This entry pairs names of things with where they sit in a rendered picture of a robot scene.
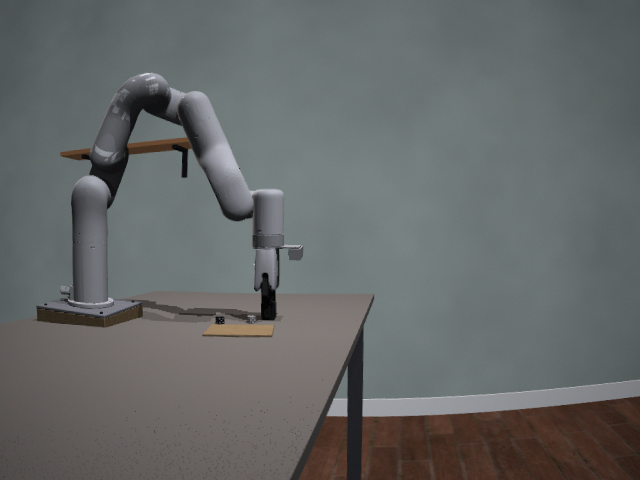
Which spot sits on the tan square mat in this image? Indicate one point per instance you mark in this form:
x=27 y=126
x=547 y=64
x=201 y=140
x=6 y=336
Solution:
x=222 y=330

